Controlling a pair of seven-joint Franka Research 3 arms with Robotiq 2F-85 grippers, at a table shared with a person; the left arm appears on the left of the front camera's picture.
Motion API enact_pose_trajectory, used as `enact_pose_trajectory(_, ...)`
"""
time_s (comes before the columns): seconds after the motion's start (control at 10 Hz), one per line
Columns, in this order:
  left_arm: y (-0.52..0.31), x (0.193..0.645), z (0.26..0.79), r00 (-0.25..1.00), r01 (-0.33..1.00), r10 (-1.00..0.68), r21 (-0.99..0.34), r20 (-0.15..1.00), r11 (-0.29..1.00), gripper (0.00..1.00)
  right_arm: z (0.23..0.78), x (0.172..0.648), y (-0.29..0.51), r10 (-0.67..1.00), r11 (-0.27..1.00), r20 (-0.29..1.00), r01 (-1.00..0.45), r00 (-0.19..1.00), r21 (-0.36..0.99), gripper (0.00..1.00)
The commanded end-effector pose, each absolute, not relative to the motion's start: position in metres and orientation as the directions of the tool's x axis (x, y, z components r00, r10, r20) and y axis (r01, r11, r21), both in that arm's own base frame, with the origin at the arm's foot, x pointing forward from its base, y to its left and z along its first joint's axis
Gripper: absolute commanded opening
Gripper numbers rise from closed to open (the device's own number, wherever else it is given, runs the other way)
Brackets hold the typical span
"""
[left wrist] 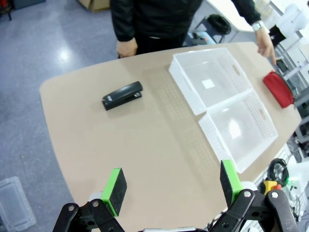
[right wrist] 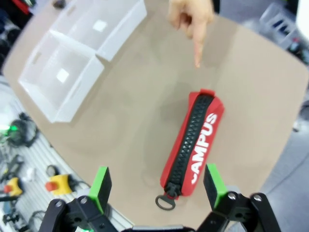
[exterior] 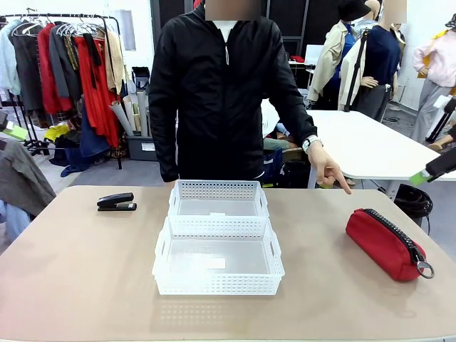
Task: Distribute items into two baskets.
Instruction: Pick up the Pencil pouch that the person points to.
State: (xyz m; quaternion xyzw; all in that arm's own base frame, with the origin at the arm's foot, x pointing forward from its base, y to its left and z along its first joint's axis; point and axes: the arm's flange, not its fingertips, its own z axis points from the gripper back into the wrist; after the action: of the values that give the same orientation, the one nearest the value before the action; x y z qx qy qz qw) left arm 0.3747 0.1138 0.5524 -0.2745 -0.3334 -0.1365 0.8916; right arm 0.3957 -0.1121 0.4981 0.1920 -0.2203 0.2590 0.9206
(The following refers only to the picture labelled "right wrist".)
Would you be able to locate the red zippered pencil case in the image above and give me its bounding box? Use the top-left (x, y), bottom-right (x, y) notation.
top-left (155, 88), bottom-right (225, 209)

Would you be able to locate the grey slotted aluminium base plate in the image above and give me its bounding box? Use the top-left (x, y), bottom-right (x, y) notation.
top-left (0, 94), bottom-right (136, 232)

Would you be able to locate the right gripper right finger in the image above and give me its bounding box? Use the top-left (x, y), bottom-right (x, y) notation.
top-left (195, 163), bottom-right (276, 232)

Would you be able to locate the yellow emergency stop button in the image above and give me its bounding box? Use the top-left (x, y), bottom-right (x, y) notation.
top-left (3, 177), bottom-right (24, 196)
top-left (45, 174), bottom-right (73, 196)

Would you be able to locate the person's right hand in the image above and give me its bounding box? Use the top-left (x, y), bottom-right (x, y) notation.
top-left (168, 0), bottom-right (215, 69)

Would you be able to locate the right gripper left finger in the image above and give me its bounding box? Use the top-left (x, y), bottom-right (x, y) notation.
top-left (38, 166), bottom-right (114, 232)

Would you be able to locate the black cable bundle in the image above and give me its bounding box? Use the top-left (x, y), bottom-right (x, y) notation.
top-left (4, 112), bottom-right (39, 148)

